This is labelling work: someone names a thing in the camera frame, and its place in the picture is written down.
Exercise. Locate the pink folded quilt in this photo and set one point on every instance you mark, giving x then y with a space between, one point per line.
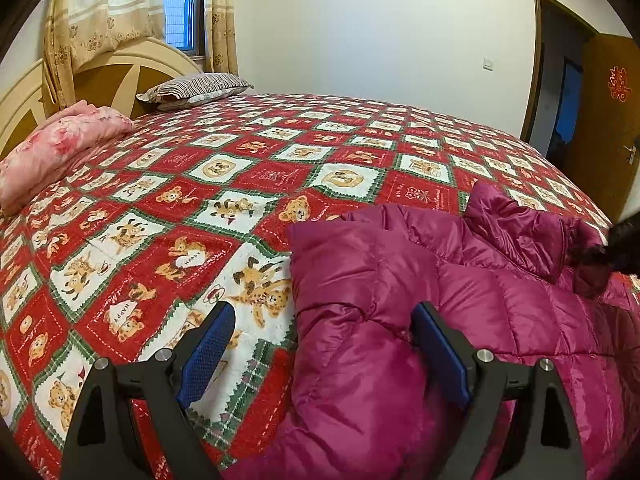
50 150

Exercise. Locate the magenta puffer jacket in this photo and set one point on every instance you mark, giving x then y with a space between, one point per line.
360 270

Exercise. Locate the narrow beige floral curtain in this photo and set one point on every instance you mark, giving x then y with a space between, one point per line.
220 20

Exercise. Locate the wide beige floral curtain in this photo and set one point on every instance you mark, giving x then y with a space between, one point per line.
100 10

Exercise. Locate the window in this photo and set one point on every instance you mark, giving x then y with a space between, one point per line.
177 5

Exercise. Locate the brown door frame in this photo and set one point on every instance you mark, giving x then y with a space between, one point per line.
537 60

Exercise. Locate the brown wooden door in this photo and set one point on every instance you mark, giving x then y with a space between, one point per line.
610 135

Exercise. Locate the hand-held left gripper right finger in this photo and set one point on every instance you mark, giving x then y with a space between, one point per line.
442 355

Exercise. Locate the red paper door decoration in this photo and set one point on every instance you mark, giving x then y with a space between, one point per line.
618 84

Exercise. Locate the striped pillow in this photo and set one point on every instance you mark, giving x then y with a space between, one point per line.
200 85

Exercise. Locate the beige wooden headboard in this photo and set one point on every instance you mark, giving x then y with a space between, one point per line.
110 85

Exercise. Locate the red bear-print bed blanket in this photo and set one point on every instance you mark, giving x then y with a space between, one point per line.
200 210

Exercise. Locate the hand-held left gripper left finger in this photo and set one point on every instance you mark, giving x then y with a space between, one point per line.
207 355

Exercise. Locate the white wall switch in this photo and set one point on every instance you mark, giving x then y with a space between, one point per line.
489 63

